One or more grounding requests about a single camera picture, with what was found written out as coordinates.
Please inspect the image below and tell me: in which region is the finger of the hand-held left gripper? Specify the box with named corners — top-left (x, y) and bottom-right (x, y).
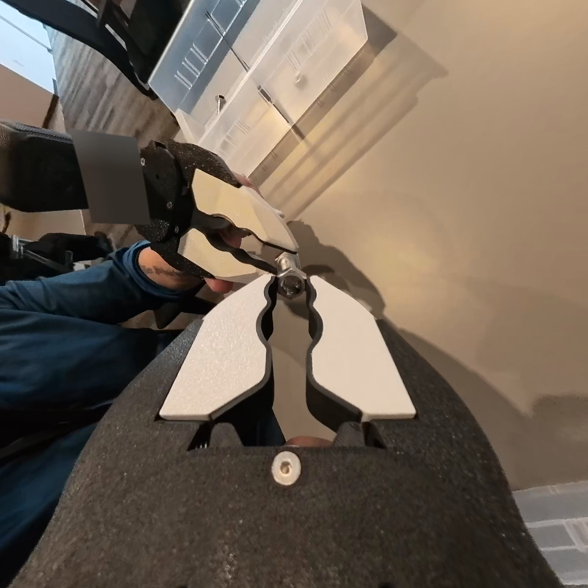
top-left (178, 228), bottom-right (279, 282)
top-left (190, 169), bottom-right (300, 254)

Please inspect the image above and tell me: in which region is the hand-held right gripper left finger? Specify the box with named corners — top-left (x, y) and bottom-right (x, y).
top-left (159, 274), bottom-right (277, 421)

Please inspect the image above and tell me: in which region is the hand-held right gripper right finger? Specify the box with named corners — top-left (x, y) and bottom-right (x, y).
top-left (306, 275), bottom-right (417, 422)

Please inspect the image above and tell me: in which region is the clear divided plastic bin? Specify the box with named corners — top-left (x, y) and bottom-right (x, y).
top-left (148, 0), bottom-right (369, 159)

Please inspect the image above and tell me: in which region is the person's left forearm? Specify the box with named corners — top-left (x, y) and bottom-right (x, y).
top-left (138, 250), bottom-right (207, 295)

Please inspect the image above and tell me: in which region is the person's left hand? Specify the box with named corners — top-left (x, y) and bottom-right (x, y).
top-left (202, 175), bottom-right (263, 296)

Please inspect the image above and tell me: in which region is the person's black office chair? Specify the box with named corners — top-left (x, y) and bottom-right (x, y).
top-left (0, 232), bottom-right (115, 277)

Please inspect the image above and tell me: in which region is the person's blue shirt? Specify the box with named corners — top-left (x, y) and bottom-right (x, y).
top-left (0, 241), bottom-right (285, 579)

